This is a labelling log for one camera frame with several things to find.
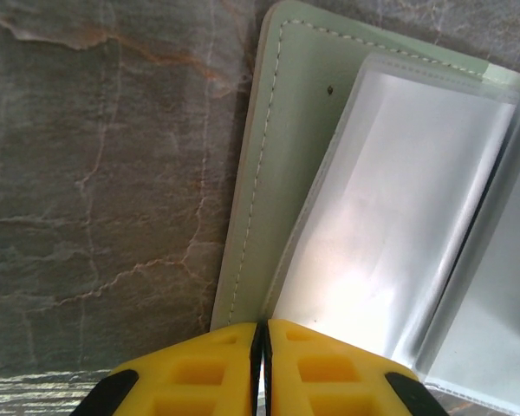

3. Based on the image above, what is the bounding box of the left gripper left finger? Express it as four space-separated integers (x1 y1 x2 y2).
68 320 261 416

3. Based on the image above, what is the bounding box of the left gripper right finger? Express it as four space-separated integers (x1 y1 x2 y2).
263 317 445 416

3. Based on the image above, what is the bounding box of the pale green card holder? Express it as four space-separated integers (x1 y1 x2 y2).
210 0 520 416

